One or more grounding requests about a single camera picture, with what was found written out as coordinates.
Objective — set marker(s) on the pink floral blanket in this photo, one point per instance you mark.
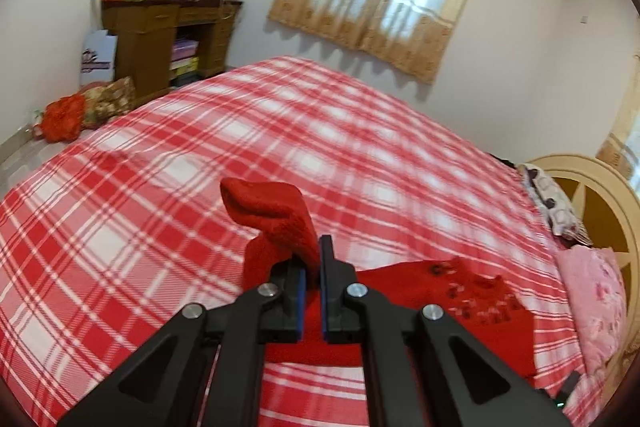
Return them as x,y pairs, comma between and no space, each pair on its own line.
595,297

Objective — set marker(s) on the brown white patterned pillow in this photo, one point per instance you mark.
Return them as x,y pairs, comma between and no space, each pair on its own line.
552,202

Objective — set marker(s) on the red knit sweater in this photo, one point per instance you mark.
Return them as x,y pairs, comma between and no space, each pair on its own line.
280,212

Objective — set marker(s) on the cream wooden headboard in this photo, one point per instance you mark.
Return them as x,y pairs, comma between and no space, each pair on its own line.
605,207

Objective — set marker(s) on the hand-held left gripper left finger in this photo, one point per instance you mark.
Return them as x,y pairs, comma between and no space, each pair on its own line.
300,303

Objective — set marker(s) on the stack of flat boxes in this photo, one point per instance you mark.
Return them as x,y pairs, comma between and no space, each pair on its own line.
184,59

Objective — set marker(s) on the beige door curtain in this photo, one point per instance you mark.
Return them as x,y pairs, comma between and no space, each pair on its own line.
625,142

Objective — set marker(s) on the red plaid bed sheet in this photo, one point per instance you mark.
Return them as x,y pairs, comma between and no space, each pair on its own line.
250,132

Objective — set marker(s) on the red cloth bundle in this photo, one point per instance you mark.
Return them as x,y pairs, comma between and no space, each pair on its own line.
62,119

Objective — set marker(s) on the floral cushion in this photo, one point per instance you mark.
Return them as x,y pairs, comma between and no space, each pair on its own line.
110,102

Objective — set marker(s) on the white cardboard box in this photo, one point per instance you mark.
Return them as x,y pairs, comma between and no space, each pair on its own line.
97,57

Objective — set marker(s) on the brown wooden desk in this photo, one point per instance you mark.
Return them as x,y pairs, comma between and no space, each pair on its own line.
145,42

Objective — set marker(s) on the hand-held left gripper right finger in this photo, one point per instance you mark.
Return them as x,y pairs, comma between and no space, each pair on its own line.
325,303

